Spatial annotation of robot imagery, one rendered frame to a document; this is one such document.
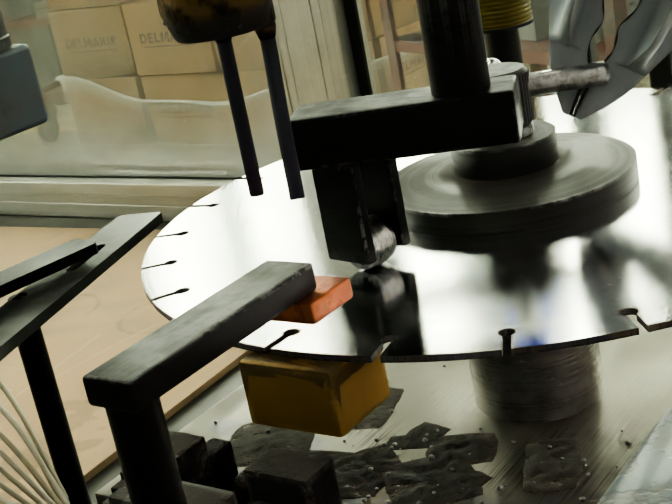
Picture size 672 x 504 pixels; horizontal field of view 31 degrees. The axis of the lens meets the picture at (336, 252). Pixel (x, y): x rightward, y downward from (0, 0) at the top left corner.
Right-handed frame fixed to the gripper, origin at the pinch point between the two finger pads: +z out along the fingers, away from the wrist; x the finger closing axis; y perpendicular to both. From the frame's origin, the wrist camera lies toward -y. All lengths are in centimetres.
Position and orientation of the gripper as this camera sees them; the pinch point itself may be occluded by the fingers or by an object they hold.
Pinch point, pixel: (583, 88)
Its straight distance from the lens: 54.6
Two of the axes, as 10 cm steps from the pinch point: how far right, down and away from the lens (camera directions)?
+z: -3.6, 9.1, 2.2
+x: 9.2, 3.9, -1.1
